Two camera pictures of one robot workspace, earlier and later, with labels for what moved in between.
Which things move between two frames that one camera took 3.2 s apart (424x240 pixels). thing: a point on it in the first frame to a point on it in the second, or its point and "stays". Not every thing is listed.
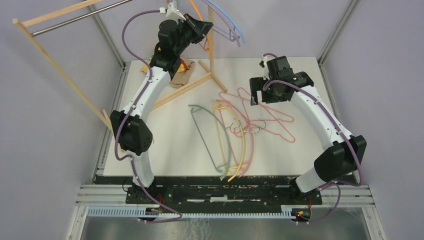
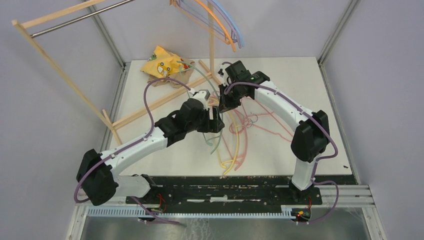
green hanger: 217,168 to 220,134
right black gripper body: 271,94 to 231,99
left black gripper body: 190,31 to 206,125
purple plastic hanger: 209,33 to 171,2
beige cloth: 180,79 stays
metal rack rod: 49,28 stays
